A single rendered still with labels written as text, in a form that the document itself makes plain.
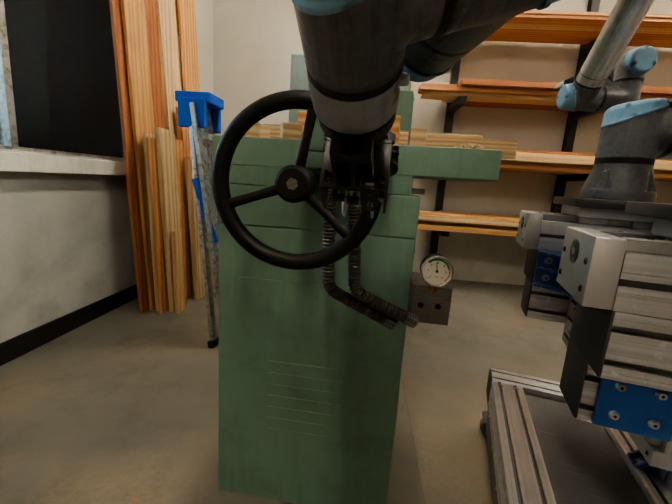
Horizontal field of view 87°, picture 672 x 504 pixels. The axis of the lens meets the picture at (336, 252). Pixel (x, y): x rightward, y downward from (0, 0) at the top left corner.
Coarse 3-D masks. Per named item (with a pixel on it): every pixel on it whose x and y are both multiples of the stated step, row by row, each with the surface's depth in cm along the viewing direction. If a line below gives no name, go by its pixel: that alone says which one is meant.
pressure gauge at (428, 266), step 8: (432, 256) 69; (440, 256) 68; (424, 264) 69; (432, 264) 69; (440, 264) 69; (448, 264) 69; (424, 272) 70; (432, 272) 69; (440, 272) 69; (448, 272) 69; (424, 280) 70; (432, 280) 70; (440, 280) 70; (448, 280) 69; (432, 288) 72
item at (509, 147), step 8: (272, 128) 90; (272, 136) 90; (400, 136) 86; (432, 136) 85; (400, 144) 86; (432, 144) 86; (440, 144) 85; (448, 144) 85; (456, 144) 85; (480, 144) 84; (488, 144) 84; (496, 144) 84; (504, 144) 83; (512, 144) 83; (504, 152) 84; (512, 152) 83
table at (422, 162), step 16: (240, 144) 76; (256, 144) 76; (272, 144) 75; (288, 144) 75; (240, 160) 77; (256, 160) 76; (272, 160) 76; (288, 160) 75; (320, 160) 65; (400, 160) 72; (416, 160) 72; (432, 160) 72; (448, 160) 71; (464, 160) 71; (480, 160) 70; (496, 160) 70; (416, 176) 75; (432, 176) 72; (448, 176) 72; (464, 176) 71; (480, 176) 71; (496, 176) 70
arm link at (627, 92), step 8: (616, 80) 106; (624, 80) 104; (632, 80) 103; (640, 80) 103; (608, 88) 105; (616, 88) 104; (624, 88) 104; (632, 88) 103; (640, 88) 104; (608, 96) 104; (616, 96) 104; (624, 96) 104; (632, 96) 104; (608, 104) 105; (616, 104) 105
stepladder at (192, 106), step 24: (192, 96) 153; (216, 96) 159; (192, 120) 152; (216, 120) 167; (192, 144) 155; (216, 216) 176; (216, 240) 162; (216, 264) 163; (216, 288) 164; (216, 336) 173
